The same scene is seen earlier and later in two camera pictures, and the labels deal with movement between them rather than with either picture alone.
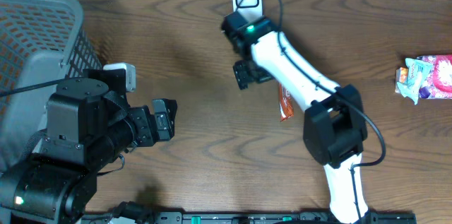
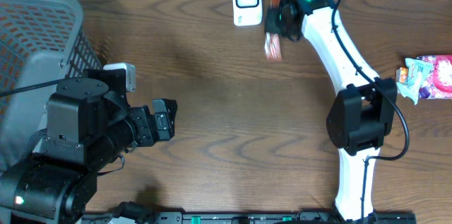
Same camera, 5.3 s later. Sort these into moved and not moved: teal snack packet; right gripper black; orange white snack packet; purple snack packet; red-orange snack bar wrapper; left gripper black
Moved: right gripper black; red-orange snack bar wrapper
Not moved: orange white snack packet; purple snack packet; teal snack packet; left gripper black
